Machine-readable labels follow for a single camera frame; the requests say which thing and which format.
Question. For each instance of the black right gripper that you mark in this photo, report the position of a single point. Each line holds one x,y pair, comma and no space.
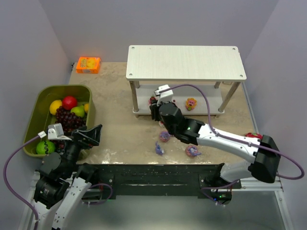
155,110

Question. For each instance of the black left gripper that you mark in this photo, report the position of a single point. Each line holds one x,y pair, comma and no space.
81,136

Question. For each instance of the pink bear strawberry donut toy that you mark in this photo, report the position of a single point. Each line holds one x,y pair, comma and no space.
152,100

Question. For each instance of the pink bear sunflower toy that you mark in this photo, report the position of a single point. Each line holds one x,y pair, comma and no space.
190,104

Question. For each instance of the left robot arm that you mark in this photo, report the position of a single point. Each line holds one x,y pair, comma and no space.
62,183

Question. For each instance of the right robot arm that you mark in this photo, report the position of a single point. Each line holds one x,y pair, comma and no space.
259,158

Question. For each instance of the white two-tier shelf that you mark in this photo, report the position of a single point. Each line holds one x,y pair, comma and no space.
217,70

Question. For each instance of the dark purple grape bunch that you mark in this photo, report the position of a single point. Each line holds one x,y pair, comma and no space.
69,121

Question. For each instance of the green pear toy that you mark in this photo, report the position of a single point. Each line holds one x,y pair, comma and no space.
78,111

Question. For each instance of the small yellow fruit toy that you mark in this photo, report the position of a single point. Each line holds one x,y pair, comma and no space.
86,107

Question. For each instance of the purple bunny pink donut toy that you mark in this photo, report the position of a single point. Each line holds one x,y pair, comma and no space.
164,136

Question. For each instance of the red apple toy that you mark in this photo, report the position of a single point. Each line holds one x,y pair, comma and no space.
69,102

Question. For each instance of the yellow lemon toy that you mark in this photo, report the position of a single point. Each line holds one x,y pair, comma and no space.
56,104

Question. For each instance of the purple bunny sitting toy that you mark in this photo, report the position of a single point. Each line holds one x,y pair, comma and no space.
158,149

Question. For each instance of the olive green plastic bin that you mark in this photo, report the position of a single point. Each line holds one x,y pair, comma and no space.
41,118

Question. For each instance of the green lime toy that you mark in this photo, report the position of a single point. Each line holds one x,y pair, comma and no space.
45,147

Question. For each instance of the purple bunny large donut toy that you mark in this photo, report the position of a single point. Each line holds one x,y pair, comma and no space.
192,151

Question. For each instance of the orange snack box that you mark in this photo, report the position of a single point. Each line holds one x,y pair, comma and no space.
88,65

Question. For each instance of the red dragon fruit toy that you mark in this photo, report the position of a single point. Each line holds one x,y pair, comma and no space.
253,135

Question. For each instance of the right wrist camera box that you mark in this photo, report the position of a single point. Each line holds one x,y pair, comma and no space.
164,94

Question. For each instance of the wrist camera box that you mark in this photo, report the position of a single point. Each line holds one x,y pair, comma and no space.
164,94
55,132

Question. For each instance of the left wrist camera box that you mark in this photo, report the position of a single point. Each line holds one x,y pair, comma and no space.
55,132

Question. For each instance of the black table front frame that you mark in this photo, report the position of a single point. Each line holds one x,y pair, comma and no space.
158,180

